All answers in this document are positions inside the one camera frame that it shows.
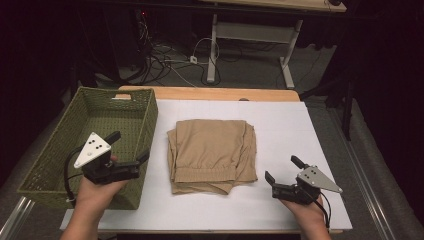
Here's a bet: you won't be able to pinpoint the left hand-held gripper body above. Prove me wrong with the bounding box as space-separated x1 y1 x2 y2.
73 131 141 186

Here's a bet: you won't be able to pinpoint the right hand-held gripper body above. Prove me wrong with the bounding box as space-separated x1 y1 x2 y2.
271 165 344 206

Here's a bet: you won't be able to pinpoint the green woven basket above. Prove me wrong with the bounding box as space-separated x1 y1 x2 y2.
17 86 159 211

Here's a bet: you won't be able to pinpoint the khaki pants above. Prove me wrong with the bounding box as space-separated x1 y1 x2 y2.
166 118 259 196

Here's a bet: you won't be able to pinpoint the person's right hand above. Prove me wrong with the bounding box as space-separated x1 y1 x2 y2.
280 194 331 232

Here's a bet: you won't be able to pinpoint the person's left hand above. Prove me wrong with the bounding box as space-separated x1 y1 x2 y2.
74 154 131 218

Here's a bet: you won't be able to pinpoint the white table mat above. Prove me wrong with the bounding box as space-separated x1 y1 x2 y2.
59 99 353 232

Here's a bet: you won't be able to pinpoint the black metal stand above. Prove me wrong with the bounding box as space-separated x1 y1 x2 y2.
299 74 355 142

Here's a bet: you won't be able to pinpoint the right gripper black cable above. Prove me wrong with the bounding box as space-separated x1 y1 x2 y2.
312 191 333 230

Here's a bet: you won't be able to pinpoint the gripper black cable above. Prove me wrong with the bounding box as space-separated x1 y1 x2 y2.
312 191 333 230
63 145 85 204

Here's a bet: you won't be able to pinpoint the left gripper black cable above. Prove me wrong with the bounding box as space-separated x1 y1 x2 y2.
63 145 85 204

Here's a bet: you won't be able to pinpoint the aluminium rail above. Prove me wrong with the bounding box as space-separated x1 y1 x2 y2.
0 195 35 240
327 105 396 240

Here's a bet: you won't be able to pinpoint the bundle of black floor cables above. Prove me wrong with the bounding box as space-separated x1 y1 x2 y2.
131 9 223 88

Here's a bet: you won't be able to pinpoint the white cable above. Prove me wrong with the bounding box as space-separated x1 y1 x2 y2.
192 36 221 66

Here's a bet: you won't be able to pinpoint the desk with white frame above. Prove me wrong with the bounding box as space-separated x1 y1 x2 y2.
199 0 348 90

